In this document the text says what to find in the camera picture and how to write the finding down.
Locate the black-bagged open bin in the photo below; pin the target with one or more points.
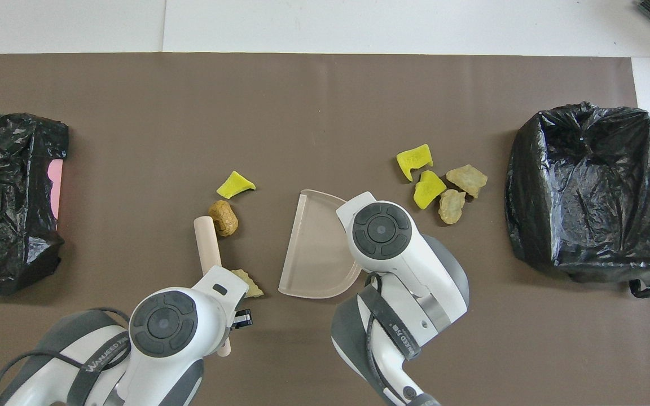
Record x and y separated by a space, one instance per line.
584 186

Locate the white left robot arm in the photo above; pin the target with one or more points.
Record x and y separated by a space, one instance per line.
167 338

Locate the black-bagged pink bin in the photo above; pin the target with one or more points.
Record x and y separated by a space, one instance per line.
3 169

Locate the notched yellow sponge piece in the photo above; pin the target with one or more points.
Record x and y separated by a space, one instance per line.
412 160

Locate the brown table mat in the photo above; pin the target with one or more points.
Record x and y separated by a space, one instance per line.
302 84

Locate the beige plastic dustpan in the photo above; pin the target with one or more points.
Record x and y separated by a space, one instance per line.
313 254

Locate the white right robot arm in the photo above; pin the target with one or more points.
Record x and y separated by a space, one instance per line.
392 265

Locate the pale trash piece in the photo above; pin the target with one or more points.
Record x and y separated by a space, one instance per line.
251 287
451 207
467 179

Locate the brown bread roll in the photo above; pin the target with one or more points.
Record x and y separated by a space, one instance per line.
223 219

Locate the yellow sponge chunk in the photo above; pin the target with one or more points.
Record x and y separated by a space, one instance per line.
427 190

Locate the yellow sponge wedge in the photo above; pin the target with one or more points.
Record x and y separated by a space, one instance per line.
233 186

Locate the beige hand brush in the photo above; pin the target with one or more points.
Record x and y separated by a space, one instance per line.
206 242

